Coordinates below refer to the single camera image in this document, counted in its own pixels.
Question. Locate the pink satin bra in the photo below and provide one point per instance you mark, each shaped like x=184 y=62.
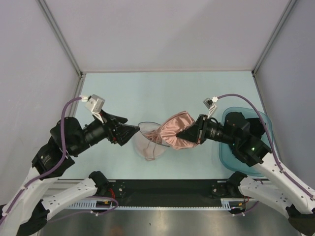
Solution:
x=172 y=126
x=155 y=147

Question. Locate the black bra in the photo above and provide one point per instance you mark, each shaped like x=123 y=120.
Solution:
x=256 y=127

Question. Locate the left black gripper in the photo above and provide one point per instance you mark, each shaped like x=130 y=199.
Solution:
x=123 y=132

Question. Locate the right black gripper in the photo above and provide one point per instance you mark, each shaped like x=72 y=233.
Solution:
x=197 y=132

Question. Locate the white mesh laundry bag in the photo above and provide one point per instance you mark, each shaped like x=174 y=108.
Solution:
x=147 y=142

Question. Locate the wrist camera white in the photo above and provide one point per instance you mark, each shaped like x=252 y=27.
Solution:
x=94 y=105
x=210 y=103

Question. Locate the white slotted cable duct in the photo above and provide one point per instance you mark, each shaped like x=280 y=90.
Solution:
x=103 y=205

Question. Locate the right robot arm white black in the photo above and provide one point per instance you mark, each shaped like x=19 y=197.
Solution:
x=294 y=199

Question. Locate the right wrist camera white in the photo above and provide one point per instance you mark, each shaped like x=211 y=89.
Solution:
x=210 y=103

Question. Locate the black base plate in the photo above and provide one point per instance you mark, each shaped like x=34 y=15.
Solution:
x=174 y=197

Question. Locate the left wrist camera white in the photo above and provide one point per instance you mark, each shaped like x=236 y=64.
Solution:
x=94 y=105

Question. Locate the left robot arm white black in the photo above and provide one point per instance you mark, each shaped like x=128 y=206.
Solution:
x=29 y=211

